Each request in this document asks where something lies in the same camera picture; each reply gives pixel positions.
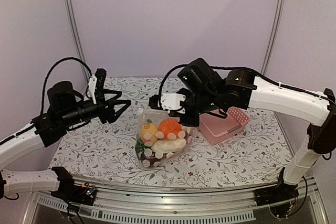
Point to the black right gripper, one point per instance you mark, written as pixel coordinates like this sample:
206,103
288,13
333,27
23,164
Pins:
191,121

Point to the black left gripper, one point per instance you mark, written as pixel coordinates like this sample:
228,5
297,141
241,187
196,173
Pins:
101,104

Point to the yellow toy fruit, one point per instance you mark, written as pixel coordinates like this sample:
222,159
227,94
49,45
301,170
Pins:
148,131

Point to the orange toy fruit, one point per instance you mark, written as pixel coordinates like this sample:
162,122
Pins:
170,128

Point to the clear zip top bag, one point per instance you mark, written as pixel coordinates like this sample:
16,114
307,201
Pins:
160,138

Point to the white toy radish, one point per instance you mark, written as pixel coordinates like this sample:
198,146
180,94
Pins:
139,147
167,146

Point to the red toy strawberry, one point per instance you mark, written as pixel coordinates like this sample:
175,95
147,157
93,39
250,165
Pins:
188,136

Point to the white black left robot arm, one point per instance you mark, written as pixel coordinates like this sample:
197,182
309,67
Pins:
20,144

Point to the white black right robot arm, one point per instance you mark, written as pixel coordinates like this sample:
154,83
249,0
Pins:
244,88

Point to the pink plastic basket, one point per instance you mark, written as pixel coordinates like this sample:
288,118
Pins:
217,130

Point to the floral patterned table mat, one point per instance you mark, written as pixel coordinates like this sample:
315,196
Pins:
107,151

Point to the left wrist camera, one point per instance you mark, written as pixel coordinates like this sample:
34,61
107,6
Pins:
95,82

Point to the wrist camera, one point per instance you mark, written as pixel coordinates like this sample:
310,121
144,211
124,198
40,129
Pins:
167,101
95,82

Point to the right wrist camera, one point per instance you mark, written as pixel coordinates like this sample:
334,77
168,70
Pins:
167,101

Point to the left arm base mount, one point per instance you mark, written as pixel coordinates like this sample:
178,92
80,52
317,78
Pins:
84,194

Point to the aluminium front rail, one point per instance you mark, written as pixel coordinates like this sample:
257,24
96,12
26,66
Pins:
128,203

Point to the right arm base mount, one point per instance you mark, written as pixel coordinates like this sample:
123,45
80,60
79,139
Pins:
274,194

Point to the left aluminium frame post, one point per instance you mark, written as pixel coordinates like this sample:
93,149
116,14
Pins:
74,30

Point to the aluminium frame post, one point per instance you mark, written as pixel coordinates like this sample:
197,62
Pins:
273,35
74,30

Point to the right aluminium frame post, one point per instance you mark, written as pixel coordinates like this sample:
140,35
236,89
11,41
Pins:
273,35

